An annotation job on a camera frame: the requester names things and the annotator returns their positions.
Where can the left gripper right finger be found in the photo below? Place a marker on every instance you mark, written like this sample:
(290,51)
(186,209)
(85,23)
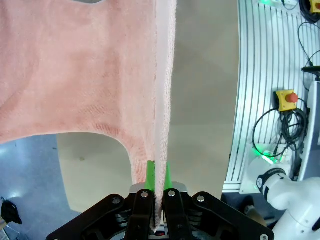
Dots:
(177,215)

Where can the yellow emergency stop button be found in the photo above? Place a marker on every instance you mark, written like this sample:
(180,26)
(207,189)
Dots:
(285,102)
(315,5)

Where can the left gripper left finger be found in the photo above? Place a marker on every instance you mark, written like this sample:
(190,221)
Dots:
(140,215)

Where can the pink terry towel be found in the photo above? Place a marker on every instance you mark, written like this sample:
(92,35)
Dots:
(75,75)

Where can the white slotted aluminium platform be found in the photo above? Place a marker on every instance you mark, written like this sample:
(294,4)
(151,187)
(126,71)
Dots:
(260,62)

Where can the black clothing pile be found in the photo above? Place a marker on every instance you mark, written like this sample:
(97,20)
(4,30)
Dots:
(10,210)

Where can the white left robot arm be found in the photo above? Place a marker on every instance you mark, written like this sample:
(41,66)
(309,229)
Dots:
(295,200)

